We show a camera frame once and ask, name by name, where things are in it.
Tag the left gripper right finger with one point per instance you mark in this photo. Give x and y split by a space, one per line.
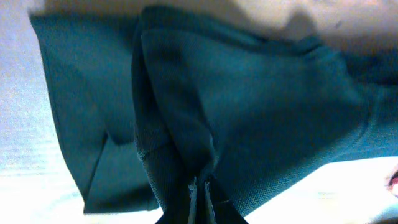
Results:
209 211

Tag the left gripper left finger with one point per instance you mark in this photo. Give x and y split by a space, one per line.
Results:
193 201

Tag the black polo shirt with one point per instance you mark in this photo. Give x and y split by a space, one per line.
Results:
144 104

